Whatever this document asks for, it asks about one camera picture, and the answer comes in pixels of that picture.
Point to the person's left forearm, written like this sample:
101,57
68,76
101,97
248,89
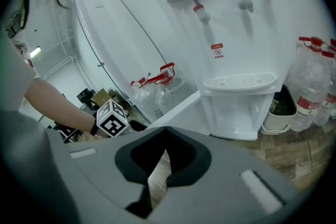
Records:
60,105

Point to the black chair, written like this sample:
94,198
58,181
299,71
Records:
86,99

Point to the cardboard box white label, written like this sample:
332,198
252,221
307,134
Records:
105,98

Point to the glass partition metal frame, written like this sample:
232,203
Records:
101,64

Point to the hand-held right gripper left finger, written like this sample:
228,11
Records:
105,178

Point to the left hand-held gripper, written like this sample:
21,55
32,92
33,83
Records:
113,118

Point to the beige waste bin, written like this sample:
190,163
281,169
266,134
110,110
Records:
281,118

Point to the white drip tray grille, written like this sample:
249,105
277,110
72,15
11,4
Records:
236,81

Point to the white water dispenser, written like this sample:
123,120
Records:
236,60

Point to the red warning sticker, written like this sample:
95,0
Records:
217,51

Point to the white cartoon print t-shirt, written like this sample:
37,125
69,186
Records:
13,73

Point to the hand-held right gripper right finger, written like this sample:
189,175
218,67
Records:
215,191

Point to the red dispenser tap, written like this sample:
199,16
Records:
200,11

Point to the ceiling light panel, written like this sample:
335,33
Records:
35,52

